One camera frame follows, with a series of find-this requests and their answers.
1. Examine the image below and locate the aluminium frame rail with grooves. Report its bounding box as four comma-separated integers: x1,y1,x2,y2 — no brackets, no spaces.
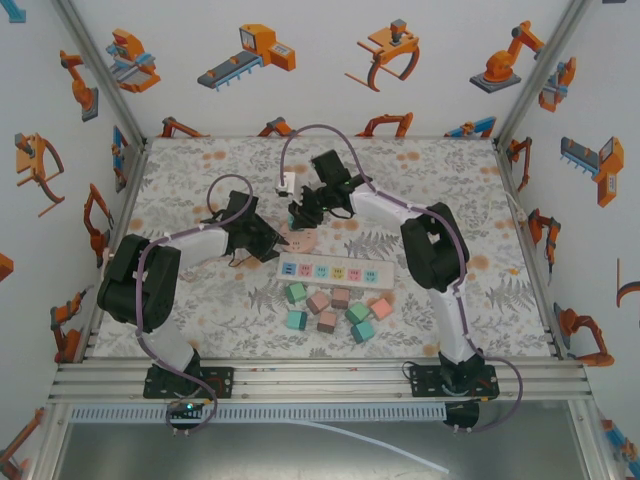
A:
47,357,591,404

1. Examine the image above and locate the white multicolour power strip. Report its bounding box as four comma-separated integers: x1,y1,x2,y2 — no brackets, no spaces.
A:
274,251,396,292

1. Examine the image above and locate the white slotted cable duct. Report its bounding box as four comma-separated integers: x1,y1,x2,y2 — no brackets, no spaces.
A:
69,403,449,425

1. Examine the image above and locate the white power strip cable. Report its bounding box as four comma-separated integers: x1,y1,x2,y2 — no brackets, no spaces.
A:
503,191,527,225

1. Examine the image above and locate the small circuit board with LED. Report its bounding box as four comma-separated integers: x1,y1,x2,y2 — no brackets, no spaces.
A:
167,399,207,419

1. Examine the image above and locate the aluminium side rail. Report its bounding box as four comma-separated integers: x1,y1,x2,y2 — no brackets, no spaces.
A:
74,139,151,364
492,138,569,361

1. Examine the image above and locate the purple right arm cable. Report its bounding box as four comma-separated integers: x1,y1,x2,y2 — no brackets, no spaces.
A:
278,124,525,436

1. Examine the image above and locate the translucent white tube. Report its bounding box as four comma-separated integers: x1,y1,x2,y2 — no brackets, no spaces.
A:
279,418,450,475

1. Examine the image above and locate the black box under rail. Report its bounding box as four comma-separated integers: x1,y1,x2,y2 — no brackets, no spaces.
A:
442,399,481,435

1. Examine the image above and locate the floral patterned tablecloth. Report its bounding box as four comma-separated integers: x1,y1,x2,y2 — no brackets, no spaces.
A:
92,137,561,360

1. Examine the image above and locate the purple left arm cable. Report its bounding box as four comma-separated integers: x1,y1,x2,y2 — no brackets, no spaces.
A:
134,174,254,439

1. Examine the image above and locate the aluminium corner post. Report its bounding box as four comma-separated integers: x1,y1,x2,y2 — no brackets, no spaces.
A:
49,0,151,151
492,0,599,151

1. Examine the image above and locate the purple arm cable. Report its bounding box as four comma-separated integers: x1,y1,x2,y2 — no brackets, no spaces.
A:
278,124,525,436
134,174,254,439

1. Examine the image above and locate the pink round power socket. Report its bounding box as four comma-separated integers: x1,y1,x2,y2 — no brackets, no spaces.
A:
278,221,320,255

